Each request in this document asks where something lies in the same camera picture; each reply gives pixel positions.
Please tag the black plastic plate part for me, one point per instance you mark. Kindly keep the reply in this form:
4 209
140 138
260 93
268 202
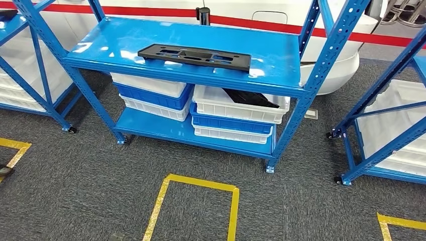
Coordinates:
148 52

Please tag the black plastic trim part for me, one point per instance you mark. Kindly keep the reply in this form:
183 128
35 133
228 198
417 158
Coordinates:
249 98

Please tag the blue metal shelf rack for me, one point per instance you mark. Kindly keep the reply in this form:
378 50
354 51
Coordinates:
382 153
116 36
10 30

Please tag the black flat plastic part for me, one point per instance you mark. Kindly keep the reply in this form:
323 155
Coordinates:
8 14

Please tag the yellow floor tape square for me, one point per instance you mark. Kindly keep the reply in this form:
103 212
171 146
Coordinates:
13 143
399 221
199 183

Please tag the grey floor socket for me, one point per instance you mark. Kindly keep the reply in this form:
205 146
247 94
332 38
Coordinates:
311 114

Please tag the red barrier belt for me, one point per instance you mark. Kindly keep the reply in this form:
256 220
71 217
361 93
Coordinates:
149 11

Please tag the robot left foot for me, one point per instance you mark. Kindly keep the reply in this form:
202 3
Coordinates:
117 237

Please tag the black cylindrical post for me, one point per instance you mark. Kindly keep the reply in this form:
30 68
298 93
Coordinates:
203 16

